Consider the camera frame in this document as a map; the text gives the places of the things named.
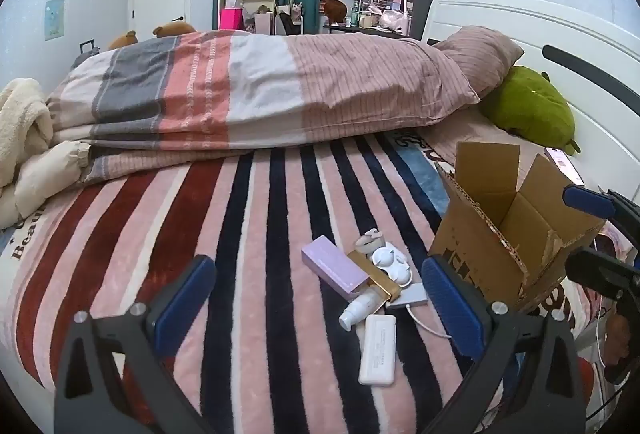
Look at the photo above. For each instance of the bright pink bag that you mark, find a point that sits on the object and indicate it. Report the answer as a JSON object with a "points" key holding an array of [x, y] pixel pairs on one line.
{"points": [[231, 18]]}

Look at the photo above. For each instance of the brown teddy bear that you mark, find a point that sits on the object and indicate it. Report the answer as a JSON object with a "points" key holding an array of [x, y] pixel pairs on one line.
{"points": [[124, 39], [175, 28]]}

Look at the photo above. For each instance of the cream fleece blanket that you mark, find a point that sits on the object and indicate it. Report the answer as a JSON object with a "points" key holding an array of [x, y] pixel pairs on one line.
{"points": [[25, 128]]}

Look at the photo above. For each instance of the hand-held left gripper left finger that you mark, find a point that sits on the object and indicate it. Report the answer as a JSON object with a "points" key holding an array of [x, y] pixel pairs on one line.
{"points": [[185, 304]]}

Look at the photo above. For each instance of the white bed headboard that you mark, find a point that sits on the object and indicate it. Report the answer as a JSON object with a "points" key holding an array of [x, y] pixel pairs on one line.
{"points": [[590, 78]]}

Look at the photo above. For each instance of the gold rectangular box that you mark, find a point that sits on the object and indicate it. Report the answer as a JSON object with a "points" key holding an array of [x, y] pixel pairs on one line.
{"points": [[374, 271]]}

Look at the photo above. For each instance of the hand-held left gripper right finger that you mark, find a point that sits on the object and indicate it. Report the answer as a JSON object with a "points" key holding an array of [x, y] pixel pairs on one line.
{"points": [[450, 309]]}

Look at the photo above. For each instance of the folded pink grey striped duvet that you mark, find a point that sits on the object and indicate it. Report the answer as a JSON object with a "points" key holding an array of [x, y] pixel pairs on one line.
{"points": [[260, 83]]}

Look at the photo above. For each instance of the striped fleece blanket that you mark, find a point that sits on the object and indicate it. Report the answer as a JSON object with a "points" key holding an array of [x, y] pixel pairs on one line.
{"points": [[260, 264]]}

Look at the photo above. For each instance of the light blue wall poster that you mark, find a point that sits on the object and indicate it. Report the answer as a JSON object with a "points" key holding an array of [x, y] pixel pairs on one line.
{"points": [[55, 18]]}

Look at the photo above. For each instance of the white twin-dome case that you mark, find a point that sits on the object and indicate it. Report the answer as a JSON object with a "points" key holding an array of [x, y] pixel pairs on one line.
{"points": [[392, 264]]}

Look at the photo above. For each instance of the cluttered desk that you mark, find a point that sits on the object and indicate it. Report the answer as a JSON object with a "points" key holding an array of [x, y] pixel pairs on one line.
{"points": [[360, 30]]}

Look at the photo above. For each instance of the grey flat device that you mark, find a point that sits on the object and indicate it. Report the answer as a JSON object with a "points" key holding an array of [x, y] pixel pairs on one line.
{"points": [[412, 296]]}

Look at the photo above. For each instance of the pink striped pillow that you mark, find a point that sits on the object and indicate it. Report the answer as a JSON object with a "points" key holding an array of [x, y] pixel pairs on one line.
{"points": [[477, 56]]}

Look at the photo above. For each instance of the white power bank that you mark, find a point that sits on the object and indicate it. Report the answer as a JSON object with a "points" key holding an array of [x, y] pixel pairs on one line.
{"points": [[379, 349]]}

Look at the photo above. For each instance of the brown round plush toy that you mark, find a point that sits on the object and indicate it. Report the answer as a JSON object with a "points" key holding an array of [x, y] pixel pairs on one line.
{"points": [[336, 11]]}

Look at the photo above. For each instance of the dark suitcase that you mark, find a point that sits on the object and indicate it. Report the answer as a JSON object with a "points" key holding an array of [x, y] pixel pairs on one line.
{"points": [[86, 51]]}

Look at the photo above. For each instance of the green plush pillow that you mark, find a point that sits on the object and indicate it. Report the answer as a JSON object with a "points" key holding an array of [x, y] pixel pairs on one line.
{"points": [[530, 108]]}

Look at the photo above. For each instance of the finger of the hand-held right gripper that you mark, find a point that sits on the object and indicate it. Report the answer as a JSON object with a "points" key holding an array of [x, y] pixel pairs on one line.
{"points": [[595, 266], [587, 203]]}

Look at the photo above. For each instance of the brown cardboard box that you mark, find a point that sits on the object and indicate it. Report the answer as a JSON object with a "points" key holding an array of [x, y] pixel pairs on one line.
{"points": [[470, 259]]}

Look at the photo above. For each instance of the purple rectangular box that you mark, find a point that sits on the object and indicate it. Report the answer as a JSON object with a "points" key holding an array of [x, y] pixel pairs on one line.
{"points": [[332, 264]]}

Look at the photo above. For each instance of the smartphone with pink screen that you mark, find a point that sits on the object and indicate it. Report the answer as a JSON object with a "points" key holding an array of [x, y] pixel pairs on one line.
{"points": [[564, 165]]}

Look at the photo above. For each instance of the small white bottle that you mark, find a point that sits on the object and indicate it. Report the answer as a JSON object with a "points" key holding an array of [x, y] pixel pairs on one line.
{"points": [[357, 309]]}

